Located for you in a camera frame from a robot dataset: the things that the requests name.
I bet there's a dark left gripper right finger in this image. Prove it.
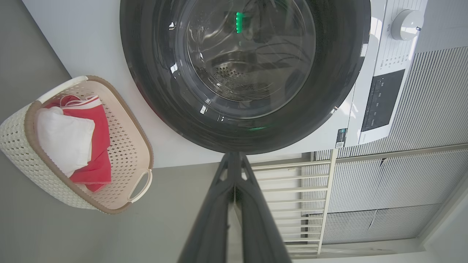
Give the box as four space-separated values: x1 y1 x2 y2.
234 153 293 263

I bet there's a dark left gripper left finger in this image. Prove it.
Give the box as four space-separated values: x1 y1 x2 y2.
177 153 236 263

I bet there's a black round washer door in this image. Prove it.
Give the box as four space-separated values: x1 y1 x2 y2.
120 0 371 155

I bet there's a red garment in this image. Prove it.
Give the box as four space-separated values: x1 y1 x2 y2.
44 94 112 193

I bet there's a white cloth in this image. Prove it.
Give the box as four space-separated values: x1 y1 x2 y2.
36 107 95 178

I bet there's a cream perforated laundry basket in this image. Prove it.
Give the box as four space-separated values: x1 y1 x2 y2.
0 75 154 215

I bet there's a white front-load washing machine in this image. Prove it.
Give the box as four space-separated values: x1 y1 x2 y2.
22 0 428 168

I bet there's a small code sticker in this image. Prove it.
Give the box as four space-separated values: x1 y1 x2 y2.
335 128 348 148

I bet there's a steel washer drum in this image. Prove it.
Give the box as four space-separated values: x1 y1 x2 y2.
186 0 316 103

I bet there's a black washer display panel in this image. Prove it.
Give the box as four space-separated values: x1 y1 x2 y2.
361 69 405 133

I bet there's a white washer control knob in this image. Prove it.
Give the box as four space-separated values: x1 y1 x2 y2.
390 9 424 41

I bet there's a white slatted rail rack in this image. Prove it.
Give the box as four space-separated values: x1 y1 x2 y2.
252 150 339 258

